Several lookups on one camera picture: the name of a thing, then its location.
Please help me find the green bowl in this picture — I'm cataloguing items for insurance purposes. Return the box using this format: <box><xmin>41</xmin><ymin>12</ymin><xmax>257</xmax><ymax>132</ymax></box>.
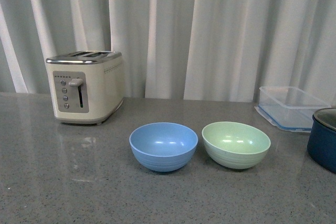
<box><xmin>202</xmin><ymin>122</ymin><xmax>271</xmax><ymax>169</ymax></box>

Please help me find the white curtain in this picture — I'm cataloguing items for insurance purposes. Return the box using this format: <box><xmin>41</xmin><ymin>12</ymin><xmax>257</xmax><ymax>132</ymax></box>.
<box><xmin>1</xmin><ymin>0</ymin><xmax>335</xmax><ymax>105</ymax></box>

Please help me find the blue bowl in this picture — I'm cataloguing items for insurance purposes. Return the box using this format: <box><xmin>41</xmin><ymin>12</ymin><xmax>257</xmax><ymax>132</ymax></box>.
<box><xmin>129</xmin><ymin>122</ymin><xmax>198</xmax><ymax>172</ymax></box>

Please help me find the clear plastic food container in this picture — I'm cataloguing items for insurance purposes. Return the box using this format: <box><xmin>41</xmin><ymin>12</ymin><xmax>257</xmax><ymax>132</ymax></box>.
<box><xmin>255</xmin><ymin>86</ymin><xmax>331</xmax><ymax>132</ymax></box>

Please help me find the blue saucepan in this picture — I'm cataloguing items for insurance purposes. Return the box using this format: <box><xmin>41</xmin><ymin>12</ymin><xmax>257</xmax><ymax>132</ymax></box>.
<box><xmin>307</xmin><ymin>116</ymin><xmax>335</xmax><ymax>173</ymax></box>

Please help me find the cream toaster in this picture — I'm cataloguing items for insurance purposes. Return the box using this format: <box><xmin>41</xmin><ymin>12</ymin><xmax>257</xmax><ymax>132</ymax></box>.
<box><xmin>46</xmin><ymin>51</ymin><xmax>124</xmax><ymax>124</ymax></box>

